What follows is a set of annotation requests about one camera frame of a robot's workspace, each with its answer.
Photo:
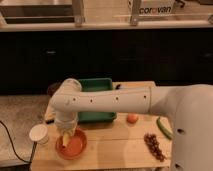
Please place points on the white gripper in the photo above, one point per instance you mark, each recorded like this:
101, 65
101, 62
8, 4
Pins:
66, 126

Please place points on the yellow banana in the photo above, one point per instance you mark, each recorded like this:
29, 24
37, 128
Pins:
66, 138

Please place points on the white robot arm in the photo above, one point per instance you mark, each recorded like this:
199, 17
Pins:
188, 108

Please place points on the red bowl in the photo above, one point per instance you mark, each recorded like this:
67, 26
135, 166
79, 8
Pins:
75, 147

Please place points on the dark brown bowl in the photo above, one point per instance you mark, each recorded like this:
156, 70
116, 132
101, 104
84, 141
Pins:
53, 88

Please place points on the wooden block eraser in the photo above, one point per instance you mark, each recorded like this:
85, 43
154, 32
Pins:
49, 118

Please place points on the white paper cup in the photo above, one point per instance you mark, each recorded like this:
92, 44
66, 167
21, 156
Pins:
39, 134

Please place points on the green plastic tray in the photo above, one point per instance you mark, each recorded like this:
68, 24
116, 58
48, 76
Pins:
94, 85

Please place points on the orange peach fruit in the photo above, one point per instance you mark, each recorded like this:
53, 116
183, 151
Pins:
132, 118

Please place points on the brown grape bunch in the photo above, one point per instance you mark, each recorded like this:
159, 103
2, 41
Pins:
153, 146

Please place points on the green cucumber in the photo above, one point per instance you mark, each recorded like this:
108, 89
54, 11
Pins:
163, 129

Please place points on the caravan cardboard box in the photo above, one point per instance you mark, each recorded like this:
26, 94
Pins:
156, 7

